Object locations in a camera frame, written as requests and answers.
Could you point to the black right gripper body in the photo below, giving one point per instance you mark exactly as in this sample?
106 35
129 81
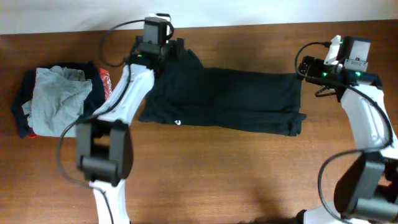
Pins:
316 68

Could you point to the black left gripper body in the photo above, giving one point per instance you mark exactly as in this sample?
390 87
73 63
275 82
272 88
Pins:
175 50

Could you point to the dark green t-shirt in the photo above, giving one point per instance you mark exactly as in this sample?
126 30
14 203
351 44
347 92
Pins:
187 93

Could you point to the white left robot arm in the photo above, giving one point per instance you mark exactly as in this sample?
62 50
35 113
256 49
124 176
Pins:
104 151

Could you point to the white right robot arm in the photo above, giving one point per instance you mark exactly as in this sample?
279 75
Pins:
367 191

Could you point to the red printed folded garment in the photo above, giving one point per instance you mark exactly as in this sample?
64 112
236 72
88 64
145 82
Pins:
104 74

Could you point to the navy folded garment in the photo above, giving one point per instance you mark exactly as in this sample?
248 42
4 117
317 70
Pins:
25 93

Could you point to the grey folded t-shirt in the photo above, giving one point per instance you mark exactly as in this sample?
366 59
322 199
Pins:
57 101

